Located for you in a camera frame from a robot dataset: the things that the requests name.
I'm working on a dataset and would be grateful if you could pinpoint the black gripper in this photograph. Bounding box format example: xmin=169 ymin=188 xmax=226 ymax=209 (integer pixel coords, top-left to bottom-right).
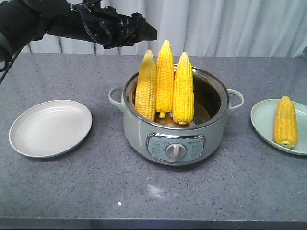
xmin=94 ymin=6 xmax=158 ymax=49

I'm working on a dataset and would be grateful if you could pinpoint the yellow corn cob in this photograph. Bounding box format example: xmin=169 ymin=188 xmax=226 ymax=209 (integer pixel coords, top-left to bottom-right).
xmin=156 ymin=40 xmax=174 ymax=118
xmin=173 ymin=52 xmax=194 ymax=125
xmin=135 ymin=50 xmax=157 ymax=121
xmin=273 ymin=95 xmax=298 ymax=149

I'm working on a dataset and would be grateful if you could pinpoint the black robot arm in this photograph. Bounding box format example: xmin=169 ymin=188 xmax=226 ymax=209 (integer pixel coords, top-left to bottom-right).
xmin=0 ymin=0 xmax=157 ymax=71

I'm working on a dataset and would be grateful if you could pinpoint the grey pleated curtain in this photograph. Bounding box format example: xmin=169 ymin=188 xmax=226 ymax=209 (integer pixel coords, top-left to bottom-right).
xmin=23 ymin=0 xmax=307 ymax=57

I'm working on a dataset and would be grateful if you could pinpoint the green electric cooking pot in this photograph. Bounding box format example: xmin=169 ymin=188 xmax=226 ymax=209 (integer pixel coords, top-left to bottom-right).
xmin=108 ymin=67 xmax=244 ymax=166

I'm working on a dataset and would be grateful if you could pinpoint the white round plate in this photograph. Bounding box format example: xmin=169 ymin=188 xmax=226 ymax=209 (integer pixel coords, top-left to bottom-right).
xmin=9 ymin=100 xmax=93 ymax=158

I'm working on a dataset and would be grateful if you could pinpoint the light green round plate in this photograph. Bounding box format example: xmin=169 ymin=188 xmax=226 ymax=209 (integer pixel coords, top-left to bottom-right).
xmin=250 ymin=99 xmax=307 ymax=156

